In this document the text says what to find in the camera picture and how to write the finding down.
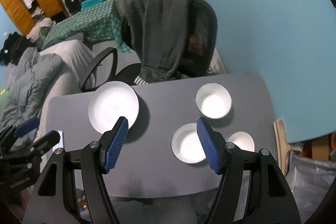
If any cardboard sheet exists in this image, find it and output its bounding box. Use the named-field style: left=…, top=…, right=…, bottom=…
left=273, top=119, right=289, bottom=169

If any beige bed sheet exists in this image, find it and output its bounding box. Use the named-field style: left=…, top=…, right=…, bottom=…
left=38, top=40, right=96, bottom=114

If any white ribbed bowl black rim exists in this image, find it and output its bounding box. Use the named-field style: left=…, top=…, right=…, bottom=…
left=225, top=131, right=255, bottom=153
left=171, top=123, right=208, bottom=164
left=196, top=83, right=232, bottom=119

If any blue plastic crate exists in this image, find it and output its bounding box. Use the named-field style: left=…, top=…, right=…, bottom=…
left=81, top=0, right=103, bottom=10

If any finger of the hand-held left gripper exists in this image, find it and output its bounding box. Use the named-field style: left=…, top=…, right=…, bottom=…
left=14, top=117, right=41, bottom=138
left=29, top=130, right=62, bottom=159

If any green checkered tablecloth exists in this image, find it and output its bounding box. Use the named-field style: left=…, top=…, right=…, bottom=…
left=41, top=0, right=134, bottom=53

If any black clothes pile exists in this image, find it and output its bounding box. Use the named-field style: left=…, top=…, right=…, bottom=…
left=0, top=32, right=29, bottom=65

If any white plate with black rim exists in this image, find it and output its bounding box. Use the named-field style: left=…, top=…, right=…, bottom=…
left=88, top=81, right=139, bottom=134

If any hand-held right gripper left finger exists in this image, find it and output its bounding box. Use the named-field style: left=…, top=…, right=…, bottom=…
left=23, top=116, right=129, bottom=224

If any grey duvet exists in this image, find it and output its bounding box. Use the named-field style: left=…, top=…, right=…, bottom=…
left=0, top=48, right=65, bottom=146

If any grey woven bag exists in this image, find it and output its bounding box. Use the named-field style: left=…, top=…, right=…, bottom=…
left=285, top=149, right=334, bottom=224

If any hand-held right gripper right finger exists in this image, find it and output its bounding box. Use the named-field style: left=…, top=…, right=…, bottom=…
left=196, top=116, right=301, bottom=224

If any black mesh office chair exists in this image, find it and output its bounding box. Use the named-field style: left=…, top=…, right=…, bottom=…
left=80, top=0, right=219, bottom=93

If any dark grey fleece robe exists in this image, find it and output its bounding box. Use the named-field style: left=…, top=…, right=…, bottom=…
left=122, top=0, right=196, bottom=86

